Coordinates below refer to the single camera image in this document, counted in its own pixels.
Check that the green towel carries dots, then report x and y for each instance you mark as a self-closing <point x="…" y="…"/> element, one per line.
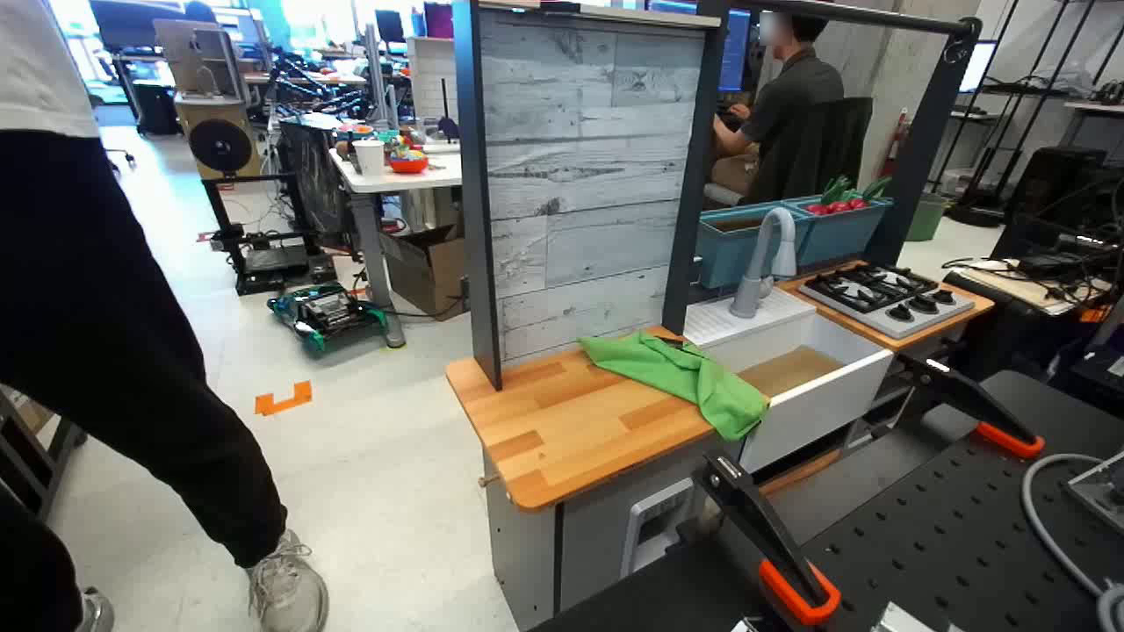
<point x="721" y="399"/>

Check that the green wheeled robot base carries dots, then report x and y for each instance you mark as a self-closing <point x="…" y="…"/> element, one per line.
<point x="323" y="316"/>

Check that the cardboard box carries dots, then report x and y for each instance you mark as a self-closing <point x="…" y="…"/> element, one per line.
<point x="427" y="267"/>

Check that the wooden counter cabinet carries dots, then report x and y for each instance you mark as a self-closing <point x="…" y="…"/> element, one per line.
<point x="589" y="475"/>

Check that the teal planter box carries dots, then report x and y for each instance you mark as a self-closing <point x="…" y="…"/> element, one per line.
<point x="724" y="236"/>

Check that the white office desk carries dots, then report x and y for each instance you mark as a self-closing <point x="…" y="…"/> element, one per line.
<point x="368" y="187"/>

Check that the grey plank backsplash panel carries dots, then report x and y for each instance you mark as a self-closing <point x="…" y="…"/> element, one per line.
<point x="572" y="143"/>

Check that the grey faucet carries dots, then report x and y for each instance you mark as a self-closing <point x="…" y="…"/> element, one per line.
<point x="772" y="257"/>

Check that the white sink basin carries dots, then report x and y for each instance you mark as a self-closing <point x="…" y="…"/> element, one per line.
<point x="813" y="369"/>

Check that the seated person dark shirt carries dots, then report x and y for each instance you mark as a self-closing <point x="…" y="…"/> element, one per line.
<point x="772" y="119"/>

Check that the black orange clamp near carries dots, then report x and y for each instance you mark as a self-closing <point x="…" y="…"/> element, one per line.
<point x="783" y="572"/>

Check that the black orange clamp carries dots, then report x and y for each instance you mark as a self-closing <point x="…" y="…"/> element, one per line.
<point x="783" y="572"/>
<point x="990" y="420"/>

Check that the orange floor marker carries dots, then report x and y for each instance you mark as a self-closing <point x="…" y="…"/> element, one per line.
<point x="272" y="404"/>

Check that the toy gas stove top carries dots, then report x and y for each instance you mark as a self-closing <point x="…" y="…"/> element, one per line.
<point x="885" y="299"/>

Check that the black orange clamp far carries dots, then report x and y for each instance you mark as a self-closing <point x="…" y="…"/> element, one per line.
<point x="990" y="420"/>

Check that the black perforated table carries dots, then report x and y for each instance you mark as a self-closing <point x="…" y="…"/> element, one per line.
<point x="921" y="532"/>

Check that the standing person white shirt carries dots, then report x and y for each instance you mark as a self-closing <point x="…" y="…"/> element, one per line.
<point x="92" y="326"/>

